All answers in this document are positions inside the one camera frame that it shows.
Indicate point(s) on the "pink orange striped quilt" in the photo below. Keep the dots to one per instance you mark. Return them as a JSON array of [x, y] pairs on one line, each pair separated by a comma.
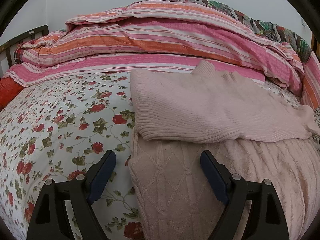
[[163, 29]]

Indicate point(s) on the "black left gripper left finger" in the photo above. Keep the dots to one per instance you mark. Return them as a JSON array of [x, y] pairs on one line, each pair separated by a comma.
[[50, 219]]

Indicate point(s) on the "pale pink knit sweater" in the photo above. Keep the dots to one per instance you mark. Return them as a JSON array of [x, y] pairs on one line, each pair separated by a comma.
[[252, 131]]

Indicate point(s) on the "white red floral bedsheet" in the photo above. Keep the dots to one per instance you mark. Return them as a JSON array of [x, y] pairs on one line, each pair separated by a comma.
[[59, 128]]

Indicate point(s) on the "red orange pillow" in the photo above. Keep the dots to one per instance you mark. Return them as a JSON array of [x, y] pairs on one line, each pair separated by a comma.
[[9, 89]]

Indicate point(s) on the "dark patchwork floral blanket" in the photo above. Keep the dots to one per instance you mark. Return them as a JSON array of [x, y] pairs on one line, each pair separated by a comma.
[[266, 29]]

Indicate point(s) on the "dark wooden headboard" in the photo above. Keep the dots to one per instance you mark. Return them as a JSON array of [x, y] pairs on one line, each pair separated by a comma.
[[9, 47]]

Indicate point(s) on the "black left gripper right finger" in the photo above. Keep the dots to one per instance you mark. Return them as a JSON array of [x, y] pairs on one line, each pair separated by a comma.
[[266, 218]]

